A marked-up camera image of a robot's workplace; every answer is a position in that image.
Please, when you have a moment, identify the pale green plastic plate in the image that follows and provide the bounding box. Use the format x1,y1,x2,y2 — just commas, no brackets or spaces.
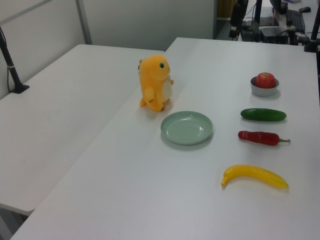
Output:
160,110,215,146

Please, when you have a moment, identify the orange plush dinosaur toy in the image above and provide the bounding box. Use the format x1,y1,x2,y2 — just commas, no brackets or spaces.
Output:
138,54,175,113

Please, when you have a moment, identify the black upright pole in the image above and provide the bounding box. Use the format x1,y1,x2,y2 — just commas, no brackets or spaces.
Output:
254,0,263,26

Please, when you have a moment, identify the grey metal partition post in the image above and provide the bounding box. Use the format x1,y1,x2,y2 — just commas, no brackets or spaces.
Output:
74,0,93,46

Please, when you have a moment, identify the yellow toy banana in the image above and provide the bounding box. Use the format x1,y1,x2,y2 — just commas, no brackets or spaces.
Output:
220,164,289,190

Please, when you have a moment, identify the black keyboard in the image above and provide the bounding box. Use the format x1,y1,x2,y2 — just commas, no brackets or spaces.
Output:
285,9,306,32

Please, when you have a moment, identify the red toy chili pepper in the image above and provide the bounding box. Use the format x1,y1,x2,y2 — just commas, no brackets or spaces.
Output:
237,130,291,147

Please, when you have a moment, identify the small grey bowl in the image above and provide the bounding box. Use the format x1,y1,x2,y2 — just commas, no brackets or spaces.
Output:
250,76,280,97

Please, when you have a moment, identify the black camera stand pole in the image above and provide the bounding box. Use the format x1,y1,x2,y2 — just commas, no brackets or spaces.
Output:
0,26,30,94

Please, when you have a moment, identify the yellow board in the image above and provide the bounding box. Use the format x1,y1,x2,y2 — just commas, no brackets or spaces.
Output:
216,0,237,20

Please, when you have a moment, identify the red toy apple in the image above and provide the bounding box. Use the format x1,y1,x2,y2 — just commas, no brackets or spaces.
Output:
255,72,276,89

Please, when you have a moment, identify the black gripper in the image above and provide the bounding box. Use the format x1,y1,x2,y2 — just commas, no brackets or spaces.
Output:
229,2,243,39

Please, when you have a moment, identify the green toy cucumber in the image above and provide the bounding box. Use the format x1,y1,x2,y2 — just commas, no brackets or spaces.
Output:
240,107,287,123

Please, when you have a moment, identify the black clamp stand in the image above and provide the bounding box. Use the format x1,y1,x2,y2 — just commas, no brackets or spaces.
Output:
303,14,320,53

